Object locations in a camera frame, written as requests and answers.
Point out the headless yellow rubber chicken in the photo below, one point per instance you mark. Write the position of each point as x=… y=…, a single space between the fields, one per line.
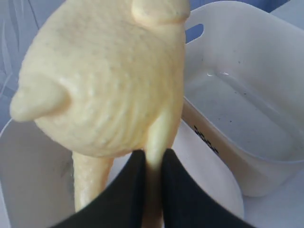
x=104 y=78

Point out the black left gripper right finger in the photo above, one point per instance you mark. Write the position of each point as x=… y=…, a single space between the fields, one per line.
x=186 y=205

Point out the cream bin marked X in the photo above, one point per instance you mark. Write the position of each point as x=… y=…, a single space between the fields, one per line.
x=36 y=176

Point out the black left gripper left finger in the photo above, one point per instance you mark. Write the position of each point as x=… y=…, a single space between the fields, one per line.
x=121 y=203

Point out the cream bin marked O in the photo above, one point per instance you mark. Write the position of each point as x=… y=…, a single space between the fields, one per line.
x=244 y=92

